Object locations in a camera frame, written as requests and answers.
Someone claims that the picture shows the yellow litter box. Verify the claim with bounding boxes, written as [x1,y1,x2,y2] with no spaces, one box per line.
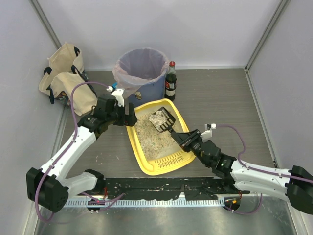
[127,98,196,176]

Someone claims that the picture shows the black litter scoop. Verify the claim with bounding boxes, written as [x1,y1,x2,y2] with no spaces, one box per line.
[148,107,176,133]

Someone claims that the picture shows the litter clumps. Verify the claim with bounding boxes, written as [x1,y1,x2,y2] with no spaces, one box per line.
[149,111,167,128]

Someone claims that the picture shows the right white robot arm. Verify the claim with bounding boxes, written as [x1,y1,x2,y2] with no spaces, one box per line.
[170,129,313,214]

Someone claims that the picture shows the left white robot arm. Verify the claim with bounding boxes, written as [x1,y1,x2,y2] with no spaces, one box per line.
[26,89,137,213]

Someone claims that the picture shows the small blue box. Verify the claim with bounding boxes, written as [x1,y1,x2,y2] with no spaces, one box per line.
[112,83,118,90]

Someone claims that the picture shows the cat litter pellets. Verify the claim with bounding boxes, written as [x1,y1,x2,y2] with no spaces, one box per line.
[135,111,180,161]

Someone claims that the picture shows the blue trash bin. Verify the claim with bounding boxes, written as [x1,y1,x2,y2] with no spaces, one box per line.
[117,48,170,107]

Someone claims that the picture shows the dark soda bottle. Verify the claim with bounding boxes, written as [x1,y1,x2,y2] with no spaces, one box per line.
[164,61,177,101]

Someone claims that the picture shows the beige canvas tote bag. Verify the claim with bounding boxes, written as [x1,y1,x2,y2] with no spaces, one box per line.
[39,43,97,116]

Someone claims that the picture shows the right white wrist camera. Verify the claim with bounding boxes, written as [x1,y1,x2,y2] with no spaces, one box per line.
[200,123,217,142]

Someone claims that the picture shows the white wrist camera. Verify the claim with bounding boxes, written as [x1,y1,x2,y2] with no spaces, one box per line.
[111,89,125,107]
[200,123,217,142]

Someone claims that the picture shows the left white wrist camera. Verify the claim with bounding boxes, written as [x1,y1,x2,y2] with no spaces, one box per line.
[111,89,125,107]

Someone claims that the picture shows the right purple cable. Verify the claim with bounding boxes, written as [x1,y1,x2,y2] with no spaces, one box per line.
[215,124,313,215]

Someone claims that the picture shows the purple cable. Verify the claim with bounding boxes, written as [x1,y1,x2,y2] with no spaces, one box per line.
[215,124,313,215]
[35,81,113,223]

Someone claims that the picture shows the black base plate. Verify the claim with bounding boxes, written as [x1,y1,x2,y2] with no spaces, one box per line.
[94,177,242,201]

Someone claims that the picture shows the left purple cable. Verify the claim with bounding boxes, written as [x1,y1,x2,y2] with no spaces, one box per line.
[35,81,113,223]

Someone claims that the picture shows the slotted cable duct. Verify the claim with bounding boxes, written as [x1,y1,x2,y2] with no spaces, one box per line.
[64,197,225,208]

